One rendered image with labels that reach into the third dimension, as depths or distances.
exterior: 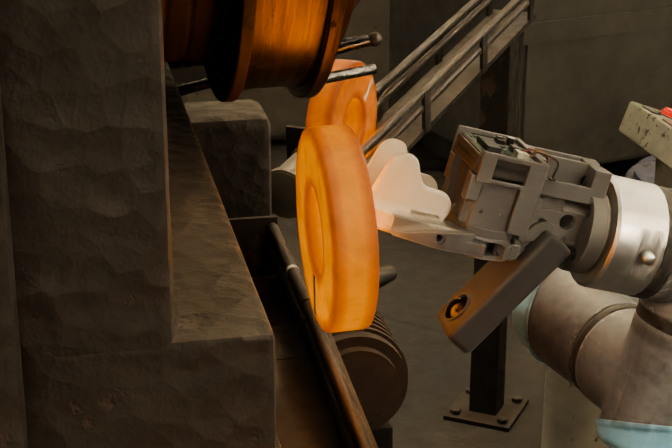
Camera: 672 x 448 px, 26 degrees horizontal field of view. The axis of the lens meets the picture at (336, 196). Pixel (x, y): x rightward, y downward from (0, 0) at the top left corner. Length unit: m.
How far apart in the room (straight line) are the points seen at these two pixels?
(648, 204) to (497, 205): 0.12
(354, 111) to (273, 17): 0.76
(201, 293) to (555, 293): 0.51
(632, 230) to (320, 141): 0.25
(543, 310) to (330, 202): 0.34
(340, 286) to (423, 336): 1.88
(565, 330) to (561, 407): 0.91
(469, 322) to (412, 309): 1.90
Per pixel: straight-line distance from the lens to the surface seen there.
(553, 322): 1.28
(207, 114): 1.48
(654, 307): 1.18
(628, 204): 1.12
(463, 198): 1.08
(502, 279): 1.12
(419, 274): 3.19
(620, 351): 1.22
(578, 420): 2.18
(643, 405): 1.19
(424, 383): 2.71
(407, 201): 1.07
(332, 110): 1.71
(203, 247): 0.93
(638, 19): 3.57
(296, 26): 1.07
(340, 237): 1.01
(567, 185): 1.11
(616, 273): 1.13
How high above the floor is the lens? 1.20
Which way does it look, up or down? 19 degrees down
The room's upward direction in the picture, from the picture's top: straight up
